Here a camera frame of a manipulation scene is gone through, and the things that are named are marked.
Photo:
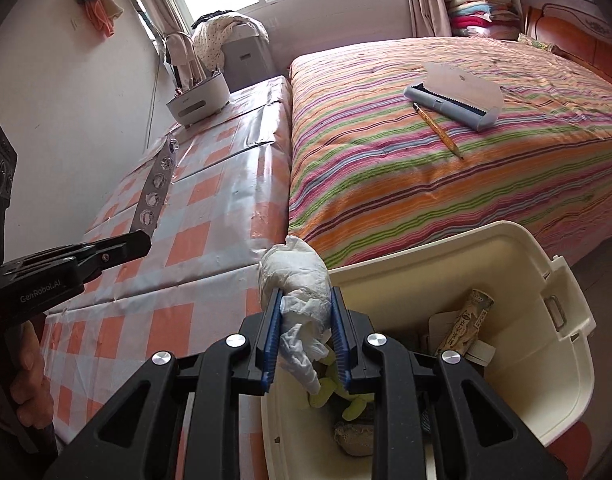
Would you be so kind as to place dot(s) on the blue white lint brush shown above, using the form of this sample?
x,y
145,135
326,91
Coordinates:
x,y
461,85

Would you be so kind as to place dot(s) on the white black plush toy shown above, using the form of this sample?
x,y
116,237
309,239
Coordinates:
x,y
356,437

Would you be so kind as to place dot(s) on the wooden headboard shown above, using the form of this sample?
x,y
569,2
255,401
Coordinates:
x,y
576,35

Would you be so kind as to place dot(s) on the stack of folded blankets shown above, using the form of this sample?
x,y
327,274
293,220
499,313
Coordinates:
x,y
476,5

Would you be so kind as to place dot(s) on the person's left hand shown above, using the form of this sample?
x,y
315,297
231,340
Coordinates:
x,y
35,375

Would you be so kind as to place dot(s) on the yellow pencil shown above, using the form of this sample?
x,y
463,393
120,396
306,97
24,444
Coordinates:
x,y
438,132

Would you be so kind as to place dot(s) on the white tissue wad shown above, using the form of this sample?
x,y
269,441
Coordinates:
x,y
296,270

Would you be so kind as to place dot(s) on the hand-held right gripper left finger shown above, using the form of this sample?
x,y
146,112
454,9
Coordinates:
x,y
268,345

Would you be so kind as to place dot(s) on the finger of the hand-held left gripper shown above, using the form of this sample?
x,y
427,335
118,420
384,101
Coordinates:
x,y
125,245

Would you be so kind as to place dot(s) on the orange checkered tablecloth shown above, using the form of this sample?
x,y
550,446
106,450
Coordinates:
x,y
210,195

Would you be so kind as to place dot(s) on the cream plastic bin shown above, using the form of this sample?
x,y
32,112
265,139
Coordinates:
x,y
516,270

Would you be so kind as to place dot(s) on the black cloth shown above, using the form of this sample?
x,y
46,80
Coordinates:
x,y
205,19

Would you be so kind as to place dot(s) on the silver pill blister pack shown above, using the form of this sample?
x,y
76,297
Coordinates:
x,y
155,195

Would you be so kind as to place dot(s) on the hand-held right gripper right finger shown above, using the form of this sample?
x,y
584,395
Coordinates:
x,y
340,340

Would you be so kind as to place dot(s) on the pink cloth on wall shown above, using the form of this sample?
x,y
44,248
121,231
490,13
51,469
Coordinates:
x,y
98,10

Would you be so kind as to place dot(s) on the beige printed tube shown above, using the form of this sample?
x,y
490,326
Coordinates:
x,y
466,325

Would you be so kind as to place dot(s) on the striped bedspread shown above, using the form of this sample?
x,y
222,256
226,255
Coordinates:
x,y
386,185

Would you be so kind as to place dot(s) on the crushed white carton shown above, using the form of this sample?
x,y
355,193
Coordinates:
x,y
480,352

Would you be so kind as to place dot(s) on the green broccoli plush toy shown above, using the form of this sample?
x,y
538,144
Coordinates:
x,y
322,392

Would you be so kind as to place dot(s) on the floral pillow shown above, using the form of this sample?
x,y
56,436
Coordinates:
x,y
536,42

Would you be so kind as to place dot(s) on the polka dot cloth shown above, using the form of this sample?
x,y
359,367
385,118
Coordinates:
x,y
220,32

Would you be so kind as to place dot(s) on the white desk organizer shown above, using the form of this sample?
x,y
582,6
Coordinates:
x,y
198,102

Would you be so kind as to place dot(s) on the grey cabinet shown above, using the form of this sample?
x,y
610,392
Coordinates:
x,y
246,60

